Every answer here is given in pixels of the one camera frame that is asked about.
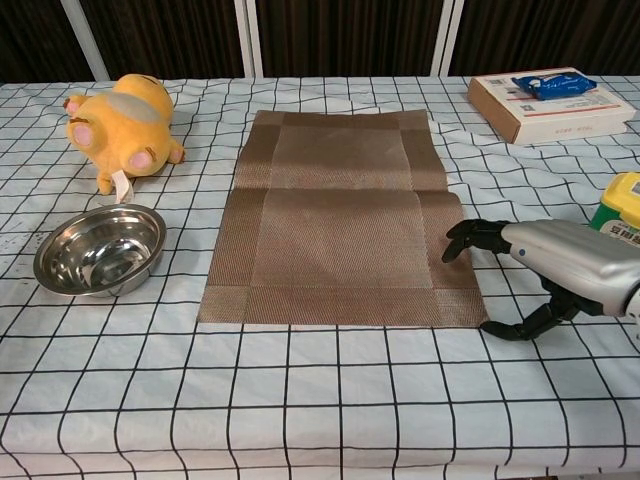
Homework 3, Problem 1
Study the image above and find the green container with yellow lid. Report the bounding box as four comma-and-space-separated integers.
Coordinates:
589, 172, 640, 247

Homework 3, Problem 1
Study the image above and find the white cardboard box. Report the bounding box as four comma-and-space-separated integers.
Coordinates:
467, 67, 630, 146

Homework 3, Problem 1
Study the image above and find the white black-checked tablecloth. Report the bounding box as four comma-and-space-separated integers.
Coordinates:
0, 74, 640, 480

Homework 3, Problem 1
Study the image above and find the white partition frame post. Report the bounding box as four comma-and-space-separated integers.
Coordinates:
429, 0, 466, 77
234, 0, 265, 79
59, 0, 111, 81

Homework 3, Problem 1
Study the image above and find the brown woven placemat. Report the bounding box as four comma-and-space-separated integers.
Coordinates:
197, 109, 490, 329

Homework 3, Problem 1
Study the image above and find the yellow plush duck toy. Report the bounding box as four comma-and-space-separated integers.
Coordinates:
62, 73, 187, 204

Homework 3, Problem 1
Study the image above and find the stainless steel bowl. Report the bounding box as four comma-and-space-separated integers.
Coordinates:
33, 203, 167, 299

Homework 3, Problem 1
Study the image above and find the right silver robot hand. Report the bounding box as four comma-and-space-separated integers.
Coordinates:
441, 218, 640, 342

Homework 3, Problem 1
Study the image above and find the blue snack packet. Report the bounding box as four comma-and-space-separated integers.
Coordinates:
510, 71, 599, 102

